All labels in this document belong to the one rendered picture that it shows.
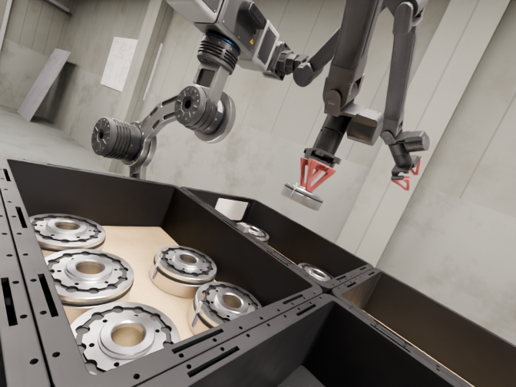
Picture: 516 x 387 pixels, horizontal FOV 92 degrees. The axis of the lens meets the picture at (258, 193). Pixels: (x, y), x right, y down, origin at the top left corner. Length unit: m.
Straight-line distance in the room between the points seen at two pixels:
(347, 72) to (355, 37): 0.06
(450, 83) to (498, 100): 0.34
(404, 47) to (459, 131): 1.37
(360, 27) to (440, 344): 0.61
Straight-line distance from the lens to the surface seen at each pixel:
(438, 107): 2.06
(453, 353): 0.67
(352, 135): 0.62
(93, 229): 0.47
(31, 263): 0.25
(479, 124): 2.23
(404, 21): 0.86
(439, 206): 2.11
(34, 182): 0.51
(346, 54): 0.57
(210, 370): 0.19
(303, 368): 0.41
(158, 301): 0.40
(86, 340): 0.29
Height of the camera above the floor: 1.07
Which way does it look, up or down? 8 degrees down
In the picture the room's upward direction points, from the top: 22 degrees clockwise
